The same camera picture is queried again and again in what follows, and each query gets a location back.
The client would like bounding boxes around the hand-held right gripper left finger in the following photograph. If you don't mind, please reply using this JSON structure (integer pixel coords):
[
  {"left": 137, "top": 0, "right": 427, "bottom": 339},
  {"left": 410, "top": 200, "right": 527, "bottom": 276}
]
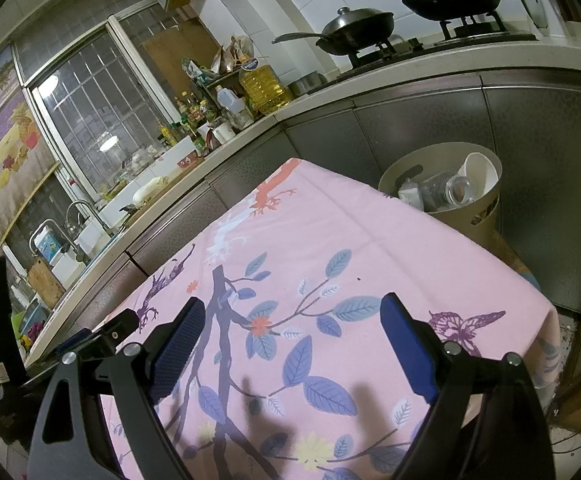
[{"left": 28, "top": 297, "right": 206, "bottom": 480}]

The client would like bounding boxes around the white detergent jug blue label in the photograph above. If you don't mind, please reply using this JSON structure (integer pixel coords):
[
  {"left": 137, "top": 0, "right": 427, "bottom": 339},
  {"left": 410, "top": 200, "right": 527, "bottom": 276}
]
[{"left": 30, "top": 225, "right": 66, "bottom": 263}]

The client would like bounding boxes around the clear plastic bottle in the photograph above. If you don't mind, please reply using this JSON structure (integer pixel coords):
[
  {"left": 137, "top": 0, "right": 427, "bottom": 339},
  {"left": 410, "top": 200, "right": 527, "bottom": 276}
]
[{"left": 420, "top": 172, "right": 471, "bottom": 211}]

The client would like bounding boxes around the grey kitchen counter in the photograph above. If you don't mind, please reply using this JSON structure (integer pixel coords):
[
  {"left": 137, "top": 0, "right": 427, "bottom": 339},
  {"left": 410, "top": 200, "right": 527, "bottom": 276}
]
[{"left": 23, "top": 35, "right": 581, "bottom": 366}]

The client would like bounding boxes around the green plastic basket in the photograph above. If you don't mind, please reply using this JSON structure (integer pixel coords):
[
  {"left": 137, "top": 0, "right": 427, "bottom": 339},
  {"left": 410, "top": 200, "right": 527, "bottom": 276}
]
[{"left": 10, "top": 305, "right": 54, "bottom": 356}]

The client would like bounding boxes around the pink printed tablecloth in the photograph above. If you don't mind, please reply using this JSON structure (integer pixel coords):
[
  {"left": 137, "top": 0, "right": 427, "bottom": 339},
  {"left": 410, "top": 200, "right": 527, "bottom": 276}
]
[{"left": 98, "top": 157, "right": 561, "bottom": 480}]

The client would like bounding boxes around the white box with red labels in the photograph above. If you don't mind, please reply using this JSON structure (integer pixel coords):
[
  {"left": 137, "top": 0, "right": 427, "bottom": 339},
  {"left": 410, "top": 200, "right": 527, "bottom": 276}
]
[{"left": 158, "top": 137, "right": 206, "bottom": 171}]

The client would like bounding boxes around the black wok with lid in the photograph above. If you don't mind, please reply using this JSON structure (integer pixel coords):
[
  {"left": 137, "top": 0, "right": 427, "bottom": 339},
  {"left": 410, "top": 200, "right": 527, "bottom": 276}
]
[{"left": 272, "top": 7, "right": 396, "bottom": 57}]

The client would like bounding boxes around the yellow cooking oil bottle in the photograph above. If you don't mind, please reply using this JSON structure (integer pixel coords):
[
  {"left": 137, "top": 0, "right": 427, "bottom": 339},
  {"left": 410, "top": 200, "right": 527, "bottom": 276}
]
[{"left": 239, "top": 57, "right": 293, "bottom": 116}]

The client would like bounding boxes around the small wooden cutting board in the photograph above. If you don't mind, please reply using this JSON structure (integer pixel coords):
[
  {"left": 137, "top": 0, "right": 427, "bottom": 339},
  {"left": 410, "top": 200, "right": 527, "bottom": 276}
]
[{"left": 26, "top": 260, "right": 66, "bottom": 308}]

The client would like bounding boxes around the large wooden board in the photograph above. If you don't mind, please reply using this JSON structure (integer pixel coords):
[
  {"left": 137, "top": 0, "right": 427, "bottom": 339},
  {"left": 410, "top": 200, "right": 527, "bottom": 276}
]
[{"left": 140, "top": 17, "right": 221, "bottom": 96}]

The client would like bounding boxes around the fruit wall poster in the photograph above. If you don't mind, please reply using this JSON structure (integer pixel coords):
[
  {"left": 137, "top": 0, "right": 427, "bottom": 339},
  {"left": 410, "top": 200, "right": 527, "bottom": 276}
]
[{"left": 0, "top": 45, "right": 61, "bottom": 251}]

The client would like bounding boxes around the row of condiment bottles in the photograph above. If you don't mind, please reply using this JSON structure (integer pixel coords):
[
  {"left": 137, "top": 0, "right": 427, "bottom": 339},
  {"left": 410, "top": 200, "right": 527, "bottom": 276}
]
[{"left": 158, "top": 90, "right": 221, "bottom": 156}]

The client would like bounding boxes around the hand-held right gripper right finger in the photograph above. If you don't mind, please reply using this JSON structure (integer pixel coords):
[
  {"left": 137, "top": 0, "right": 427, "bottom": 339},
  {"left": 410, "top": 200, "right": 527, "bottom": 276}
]
[{"left": 380, "top": 293, "right": 556, "bottom": 480}]

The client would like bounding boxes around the white plastic jug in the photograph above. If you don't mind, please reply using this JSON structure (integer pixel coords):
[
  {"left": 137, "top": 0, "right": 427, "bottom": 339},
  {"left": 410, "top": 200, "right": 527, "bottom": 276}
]
[{"left": 215, "top": 86, "right": 254, "bottom": 128}]

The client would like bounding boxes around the brown cardboard sheet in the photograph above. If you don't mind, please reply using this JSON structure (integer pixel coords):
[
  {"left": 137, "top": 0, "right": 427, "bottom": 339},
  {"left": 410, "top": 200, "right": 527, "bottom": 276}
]
[{"left": 490, "top": 230, "right": 541, "bottom": 291}]

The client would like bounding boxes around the white vegetable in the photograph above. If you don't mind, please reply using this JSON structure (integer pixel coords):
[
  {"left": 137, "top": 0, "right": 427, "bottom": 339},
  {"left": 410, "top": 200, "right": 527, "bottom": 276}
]
[{"left": 131, "top": 176, "right": 171, "bottom": 203}]

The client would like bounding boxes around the beige plastic trash bin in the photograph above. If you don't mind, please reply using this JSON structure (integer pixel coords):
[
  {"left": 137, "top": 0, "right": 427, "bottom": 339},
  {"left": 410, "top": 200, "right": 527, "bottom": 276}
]
[{"left": 377, "top": 141, "right": 503, "bottom": 241}]

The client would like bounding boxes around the barred kitchen window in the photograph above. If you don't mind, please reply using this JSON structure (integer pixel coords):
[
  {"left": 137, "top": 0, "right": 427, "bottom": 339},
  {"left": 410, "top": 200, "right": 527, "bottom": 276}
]
[{"left": 13, "top": 15, "right": 191, "bottom": 201}]

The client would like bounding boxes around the black gas stove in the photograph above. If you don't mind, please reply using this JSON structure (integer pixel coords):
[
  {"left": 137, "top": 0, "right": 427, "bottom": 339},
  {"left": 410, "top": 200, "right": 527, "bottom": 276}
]
[{"left": 337, "top": 12, "right": 538, "bottom": 81}]

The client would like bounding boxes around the tall curved metal faucet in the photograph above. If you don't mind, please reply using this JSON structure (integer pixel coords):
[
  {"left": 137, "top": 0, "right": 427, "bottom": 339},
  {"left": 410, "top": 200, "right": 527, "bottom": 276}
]
[{"left": 65, "top": 200, "right": 114, "bottom": 241}]

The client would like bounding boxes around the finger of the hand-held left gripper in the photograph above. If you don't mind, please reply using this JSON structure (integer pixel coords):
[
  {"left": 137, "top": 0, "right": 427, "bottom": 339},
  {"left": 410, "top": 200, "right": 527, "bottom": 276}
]
[{"left": 58, "top": 309, "right": 140, "bottom": 367}]

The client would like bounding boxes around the metal bowl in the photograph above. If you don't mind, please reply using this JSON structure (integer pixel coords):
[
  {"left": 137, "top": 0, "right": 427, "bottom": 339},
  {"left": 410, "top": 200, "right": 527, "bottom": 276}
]
[{"left": 288, "top": 72, "right": 328, "bottom": 97}]

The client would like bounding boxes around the angular metal faucet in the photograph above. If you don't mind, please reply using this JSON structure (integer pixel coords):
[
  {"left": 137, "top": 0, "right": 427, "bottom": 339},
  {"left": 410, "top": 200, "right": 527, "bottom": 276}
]
[{"left": 30, "top": 219, "right": 91, "bottom": 266}]

